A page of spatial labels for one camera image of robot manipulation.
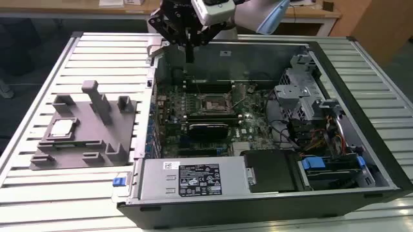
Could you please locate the white paper sheet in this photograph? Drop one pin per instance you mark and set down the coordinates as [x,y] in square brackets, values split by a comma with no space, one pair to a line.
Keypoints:
[111,3]

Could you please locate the green RAM stick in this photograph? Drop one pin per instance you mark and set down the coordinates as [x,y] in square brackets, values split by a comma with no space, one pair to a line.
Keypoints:
[75,144]

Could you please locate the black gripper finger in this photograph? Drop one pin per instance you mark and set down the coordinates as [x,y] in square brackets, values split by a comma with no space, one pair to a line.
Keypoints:
[161,26]
[210,36]

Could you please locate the wooden cabinet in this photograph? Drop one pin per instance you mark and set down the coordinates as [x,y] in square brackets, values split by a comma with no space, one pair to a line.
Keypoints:
[384,24]

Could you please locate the blue case latch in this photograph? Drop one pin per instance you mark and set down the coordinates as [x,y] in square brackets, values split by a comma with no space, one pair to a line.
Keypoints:
[119,182]

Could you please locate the black office chair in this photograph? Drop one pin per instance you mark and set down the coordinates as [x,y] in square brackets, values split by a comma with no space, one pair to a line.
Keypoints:
[19,43]

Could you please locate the black PC case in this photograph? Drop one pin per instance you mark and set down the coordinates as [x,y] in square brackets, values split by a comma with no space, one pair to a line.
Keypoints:
[226,215]

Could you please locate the silver finned heatsink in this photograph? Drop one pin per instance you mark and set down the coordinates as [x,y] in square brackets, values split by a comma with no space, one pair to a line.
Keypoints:
[242,147]

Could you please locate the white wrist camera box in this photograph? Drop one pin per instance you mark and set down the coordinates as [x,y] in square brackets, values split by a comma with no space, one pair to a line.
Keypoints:
[215,12]

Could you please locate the metal drive cage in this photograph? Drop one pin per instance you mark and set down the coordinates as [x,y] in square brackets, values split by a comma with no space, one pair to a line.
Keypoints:
[289,94]

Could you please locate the black plastic shroud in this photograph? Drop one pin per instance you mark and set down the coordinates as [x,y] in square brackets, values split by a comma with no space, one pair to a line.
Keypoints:
[270,169]

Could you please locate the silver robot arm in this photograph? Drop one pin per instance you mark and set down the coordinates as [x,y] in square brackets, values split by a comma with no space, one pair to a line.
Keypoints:
[245,14]

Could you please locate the black graphics card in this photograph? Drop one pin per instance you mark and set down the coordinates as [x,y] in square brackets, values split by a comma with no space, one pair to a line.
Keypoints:
[207,132]

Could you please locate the wooden desk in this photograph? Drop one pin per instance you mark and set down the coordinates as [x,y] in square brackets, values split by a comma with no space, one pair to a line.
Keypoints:
[135,10]

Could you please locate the silver power supply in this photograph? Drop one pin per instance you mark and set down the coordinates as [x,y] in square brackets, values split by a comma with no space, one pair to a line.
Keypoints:
[155,178]

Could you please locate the silver CPU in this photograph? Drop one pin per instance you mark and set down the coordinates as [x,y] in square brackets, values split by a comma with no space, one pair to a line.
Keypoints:
[62,128]

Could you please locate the small white box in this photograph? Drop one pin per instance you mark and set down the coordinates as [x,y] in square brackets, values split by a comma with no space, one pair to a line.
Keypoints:
[134,2]

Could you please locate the green motherboard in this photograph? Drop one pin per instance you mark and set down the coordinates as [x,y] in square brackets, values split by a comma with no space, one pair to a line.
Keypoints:
[254,123]

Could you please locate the round coin battery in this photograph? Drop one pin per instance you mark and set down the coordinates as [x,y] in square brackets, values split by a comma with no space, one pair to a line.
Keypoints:
[250,90]

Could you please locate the blue plastic clip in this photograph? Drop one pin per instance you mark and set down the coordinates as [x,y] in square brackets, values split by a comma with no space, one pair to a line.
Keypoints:
[360,162]

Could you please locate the black expansion slot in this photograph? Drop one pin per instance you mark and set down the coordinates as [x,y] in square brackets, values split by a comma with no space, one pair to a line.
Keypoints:
[198,152]

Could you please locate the pale grey furniture foot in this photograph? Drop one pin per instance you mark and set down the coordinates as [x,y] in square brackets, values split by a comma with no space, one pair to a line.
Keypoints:
[5,89]

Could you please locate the grey parts rack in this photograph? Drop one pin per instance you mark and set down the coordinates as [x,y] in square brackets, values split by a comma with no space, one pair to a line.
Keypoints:
[87,125]

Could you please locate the CPU socket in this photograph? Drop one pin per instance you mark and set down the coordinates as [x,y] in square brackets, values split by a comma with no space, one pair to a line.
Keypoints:
[214,104]

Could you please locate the small black box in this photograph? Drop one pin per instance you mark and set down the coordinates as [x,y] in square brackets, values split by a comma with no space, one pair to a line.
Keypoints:
[328,6]

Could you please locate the hard disk in blue carrier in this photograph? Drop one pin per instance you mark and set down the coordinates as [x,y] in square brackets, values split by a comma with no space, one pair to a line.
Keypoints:
[314,163]

